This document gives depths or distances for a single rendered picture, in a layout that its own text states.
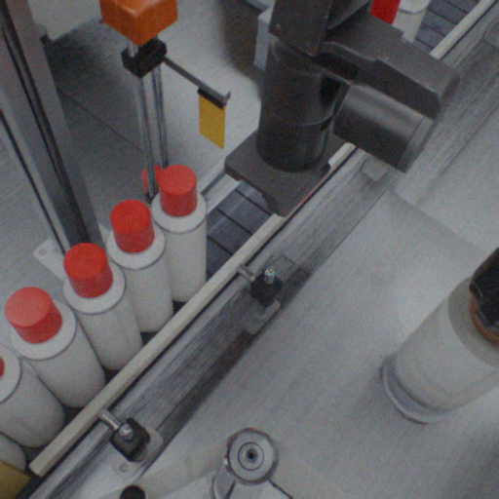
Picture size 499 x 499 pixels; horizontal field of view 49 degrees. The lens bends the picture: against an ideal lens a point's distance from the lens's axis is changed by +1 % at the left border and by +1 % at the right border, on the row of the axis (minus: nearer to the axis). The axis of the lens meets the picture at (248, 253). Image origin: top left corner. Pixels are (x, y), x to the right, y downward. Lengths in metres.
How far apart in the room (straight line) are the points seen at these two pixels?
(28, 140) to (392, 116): 0.31
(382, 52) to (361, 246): 0.37
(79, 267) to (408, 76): 0.27
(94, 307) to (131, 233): 0.07
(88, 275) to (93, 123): 0.46
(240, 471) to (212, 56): 0.71
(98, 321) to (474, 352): 0.31
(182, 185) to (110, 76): 0.48
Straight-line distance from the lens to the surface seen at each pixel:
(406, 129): 0.37
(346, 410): 0.62
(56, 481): 0.61
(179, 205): 0.48
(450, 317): 0.48
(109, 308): 0.47
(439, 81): 0.37
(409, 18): 0.76
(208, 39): 0.99
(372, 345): 0.65
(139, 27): 0.45
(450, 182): 0.87
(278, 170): 0.45
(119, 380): 0.58
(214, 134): 0.51
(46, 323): 0.43
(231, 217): 0.70
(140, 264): 0.48
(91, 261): 0.44
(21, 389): 0.47
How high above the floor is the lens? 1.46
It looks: 61 degrees down
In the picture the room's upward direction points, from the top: 9 degrees clockwise
